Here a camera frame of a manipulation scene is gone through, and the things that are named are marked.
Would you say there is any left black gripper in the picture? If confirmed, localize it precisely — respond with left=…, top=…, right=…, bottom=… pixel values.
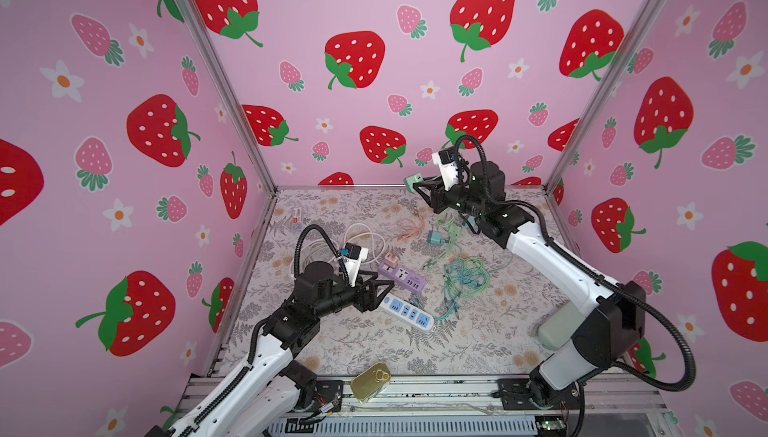
left=313, top=268, right=393, bottom=323

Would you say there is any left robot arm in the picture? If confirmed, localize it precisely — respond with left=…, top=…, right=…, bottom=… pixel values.
left=147, top=224, right=395, bottom=436

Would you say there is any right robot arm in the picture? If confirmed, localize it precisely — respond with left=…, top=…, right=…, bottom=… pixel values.
left=412, top=135, right=696, bottom=409

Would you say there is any blue charger plug near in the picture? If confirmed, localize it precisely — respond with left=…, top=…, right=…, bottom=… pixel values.
left=427, top=230, right=447, bottom=246

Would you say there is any white blue power strip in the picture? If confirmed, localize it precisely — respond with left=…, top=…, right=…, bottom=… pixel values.
left=378, top=294, right=435, bottom=332

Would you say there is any purple power strip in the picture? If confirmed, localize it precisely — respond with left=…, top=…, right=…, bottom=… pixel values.
left=378, top=262, right=426, bottom=295

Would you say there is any gold sardine tin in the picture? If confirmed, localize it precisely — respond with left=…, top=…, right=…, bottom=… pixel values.
left=350, top=362, right=391, bottom=403

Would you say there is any pale green soap box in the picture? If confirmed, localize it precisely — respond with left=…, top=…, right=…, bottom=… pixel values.
left=536, top=302, right=585, bottom=351

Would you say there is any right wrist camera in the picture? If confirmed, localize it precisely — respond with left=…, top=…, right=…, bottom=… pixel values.
left=432, top=146, right=469, bottom=191

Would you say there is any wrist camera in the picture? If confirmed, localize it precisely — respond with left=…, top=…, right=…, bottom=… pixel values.
left=432, top=146, right=469, bottom=191
left=341, top=242, right=369, bottom=287

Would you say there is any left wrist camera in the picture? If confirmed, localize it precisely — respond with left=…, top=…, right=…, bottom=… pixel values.
left=341, top=242, right=369, bottom=287

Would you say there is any pinkish white power cable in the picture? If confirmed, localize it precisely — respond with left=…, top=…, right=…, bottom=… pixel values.
left=338, top=222, right=386, bottom=267

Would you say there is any green cable tangle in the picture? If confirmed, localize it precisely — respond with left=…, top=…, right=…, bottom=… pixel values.
left=422, top=214, right=493, bottom=324

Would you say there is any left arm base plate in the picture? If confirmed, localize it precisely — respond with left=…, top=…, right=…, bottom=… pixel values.
left=291, top=379, right=344, bottom=413

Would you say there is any aluminium front rail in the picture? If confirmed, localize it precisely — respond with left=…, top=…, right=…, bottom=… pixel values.
left=168, top=374, right=682, bottom=436

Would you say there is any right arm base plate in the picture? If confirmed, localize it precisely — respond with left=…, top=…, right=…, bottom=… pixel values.
left=491, top=377, right=582, bottom=411

